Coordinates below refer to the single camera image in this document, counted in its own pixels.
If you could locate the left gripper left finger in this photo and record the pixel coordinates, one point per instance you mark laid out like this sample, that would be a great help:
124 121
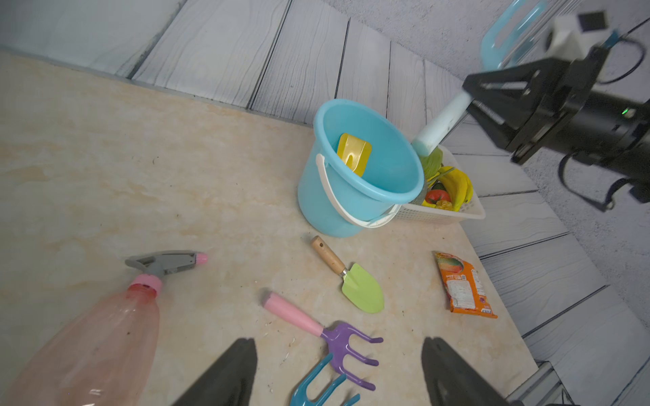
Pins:
228 381

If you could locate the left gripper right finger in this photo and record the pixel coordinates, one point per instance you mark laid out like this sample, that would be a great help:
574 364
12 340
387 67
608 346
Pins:
450 380

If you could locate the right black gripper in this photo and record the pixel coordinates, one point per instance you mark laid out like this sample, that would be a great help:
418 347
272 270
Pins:
551 103

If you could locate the light blue fork white handle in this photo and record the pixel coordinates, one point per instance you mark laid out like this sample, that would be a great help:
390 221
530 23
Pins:
492 57

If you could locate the purple rake pink handle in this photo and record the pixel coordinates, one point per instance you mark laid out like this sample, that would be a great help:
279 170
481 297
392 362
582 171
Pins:
337 338

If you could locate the yellow toy shovel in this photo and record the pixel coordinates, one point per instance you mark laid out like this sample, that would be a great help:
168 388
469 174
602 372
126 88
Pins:
354 153

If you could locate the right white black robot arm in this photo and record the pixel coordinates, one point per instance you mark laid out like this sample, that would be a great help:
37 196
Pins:
635 176

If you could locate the orange snack packet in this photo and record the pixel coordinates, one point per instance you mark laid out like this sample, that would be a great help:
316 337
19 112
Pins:
463 286

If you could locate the yellow banana bunch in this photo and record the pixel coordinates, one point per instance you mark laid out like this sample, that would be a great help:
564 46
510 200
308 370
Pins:
457 184

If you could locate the green cabbage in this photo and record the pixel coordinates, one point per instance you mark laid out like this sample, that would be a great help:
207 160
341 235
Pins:
432 163

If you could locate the white plastic basket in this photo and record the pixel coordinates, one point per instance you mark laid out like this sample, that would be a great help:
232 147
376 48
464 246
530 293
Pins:
442 213

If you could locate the red tomato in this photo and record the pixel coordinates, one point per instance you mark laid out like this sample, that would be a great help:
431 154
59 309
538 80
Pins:
434 196

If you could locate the pink spray bottle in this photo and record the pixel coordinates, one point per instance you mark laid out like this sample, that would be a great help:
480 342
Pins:
105 355

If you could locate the green trowel wooden handle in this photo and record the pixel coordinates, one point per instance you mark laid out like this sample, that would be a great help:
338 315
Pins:
359 286

